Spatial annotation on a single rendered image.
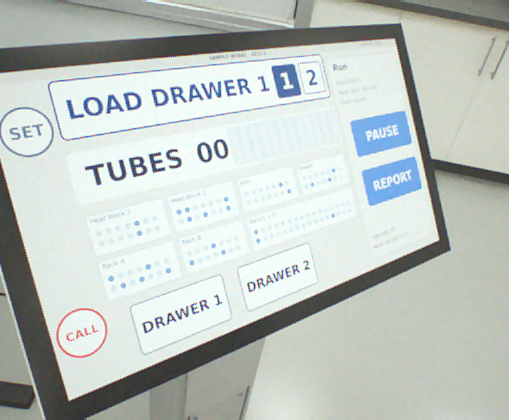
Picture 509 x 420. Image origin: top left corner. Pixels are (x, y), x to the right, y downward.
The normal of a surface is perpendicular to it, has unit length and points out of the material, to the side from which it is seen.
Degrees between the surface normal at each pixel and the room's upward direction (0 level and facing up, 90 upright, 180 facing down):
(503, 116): 90
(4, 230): 50
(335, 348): 0
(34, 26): 90
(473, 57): 90
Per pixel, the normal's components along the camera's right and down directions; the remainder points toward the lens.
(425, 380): 0.13, -0.78
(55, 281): 0.49, -0.06
